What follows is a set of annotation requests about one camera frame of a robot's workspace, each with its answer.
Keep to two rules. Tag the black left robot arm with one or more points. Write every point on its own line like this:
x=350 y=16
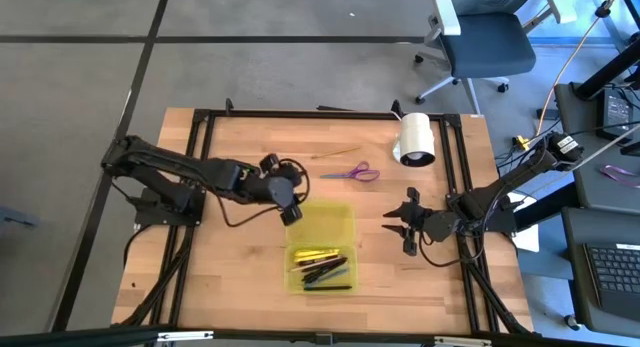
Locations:
x=175 y=164

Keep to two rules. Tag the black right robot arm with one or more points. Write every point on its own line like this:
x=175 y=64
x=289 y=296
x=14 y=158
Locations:
x=520 y=174

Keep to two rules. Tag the black desk leg bar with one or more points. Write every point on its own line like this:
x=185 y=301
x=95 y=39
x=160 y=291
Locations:
x=607 y=72
x=550 y=207

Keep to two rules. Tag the thick black marker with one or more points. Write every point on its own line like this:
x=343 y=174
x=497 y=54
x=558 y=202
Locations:
x=325 y=273

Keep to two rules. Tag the blue pen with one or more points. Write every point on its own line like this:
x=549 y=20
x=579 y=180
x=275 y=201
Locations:
x=336 y=275

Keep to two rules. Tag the white cylindrical lamp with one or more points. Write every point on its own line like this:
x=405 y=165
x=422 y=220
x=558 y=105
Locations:
x=416 y=134

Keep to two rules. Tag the transparent yellow-green supply box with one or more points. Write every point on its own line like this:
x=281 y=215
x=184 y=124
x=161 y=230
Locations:
x=320 y=222

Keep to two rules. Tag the black aluminium table frame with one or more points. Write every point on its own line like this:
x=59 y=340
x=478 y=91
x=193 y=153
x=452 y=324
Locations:
x=300 y=114

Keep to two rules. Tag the black power adapter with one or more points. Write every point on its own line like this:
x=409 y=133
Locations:
x=614 y=112

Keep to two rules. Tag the white paper sheet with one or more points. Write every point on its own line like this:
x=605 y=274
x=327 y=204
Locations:
x=527 y=239

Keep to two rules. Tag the yellow pencil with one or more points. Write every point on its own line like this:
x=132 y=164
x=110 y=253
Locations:
x=336 y=152

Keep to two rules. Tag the black laptop keyboard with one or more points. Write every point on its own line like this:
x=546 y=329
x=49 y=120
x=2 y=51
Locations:
x=615 y=277

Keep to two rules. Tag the purple ribbon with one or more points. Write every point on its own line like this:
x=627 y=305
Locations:
x=622 y=176

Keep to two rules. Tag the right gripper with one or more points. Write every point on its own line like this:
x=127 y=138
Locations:
x=440 y=226

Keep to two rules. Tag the yellow plug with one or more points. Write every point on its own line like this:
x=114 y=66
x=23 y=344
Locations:
x=523 y=143

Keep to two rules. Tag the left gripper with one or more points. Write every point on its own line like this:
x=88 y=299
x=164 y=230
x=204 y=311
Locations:
x=272 y=189

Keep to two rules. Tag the black rig beam silver brackets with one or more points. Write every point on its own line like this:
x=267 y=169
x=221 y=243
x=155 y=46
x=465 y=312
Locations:
x=100 y=337

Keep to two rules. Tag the grey office chair white armrests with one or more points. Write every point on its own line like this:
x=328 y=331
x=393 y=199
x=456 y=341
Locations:
x=487 y=44

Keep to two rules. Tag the dark grey desk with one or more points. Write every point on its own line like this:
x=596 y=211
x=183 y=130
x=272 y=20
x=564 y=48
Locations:
x=575 y=267
x=585 y=172

